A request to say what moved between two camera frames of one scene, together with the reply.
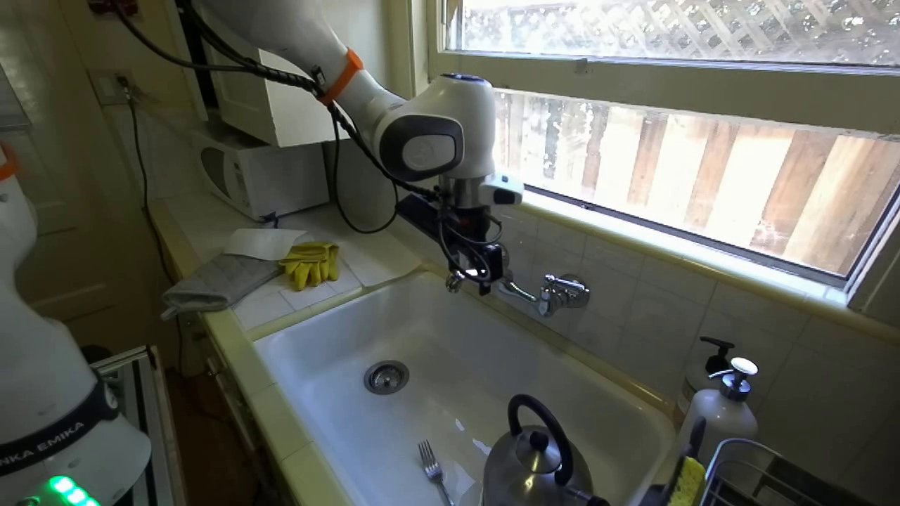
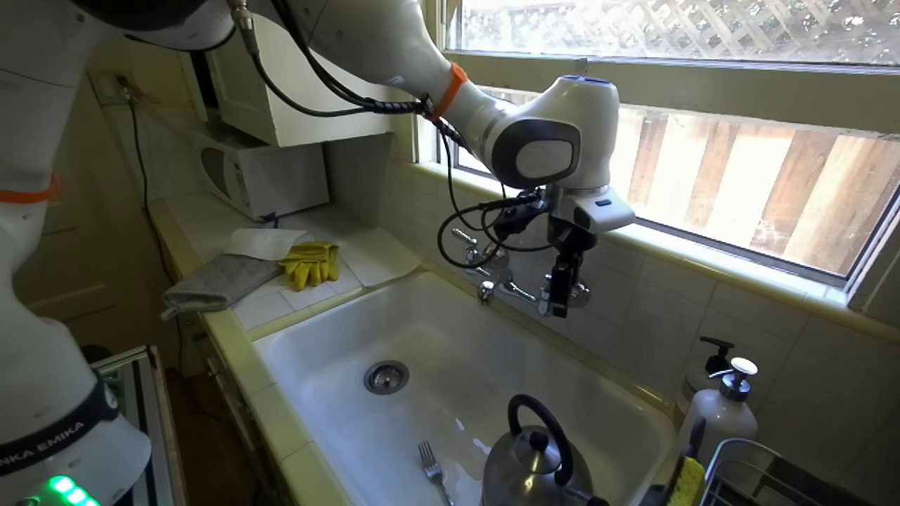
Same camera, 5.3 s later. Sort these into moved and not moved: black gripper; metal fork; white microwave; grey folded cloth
Moved: black gripper
Not moved: white microwave; metal fork; grey folded cloth
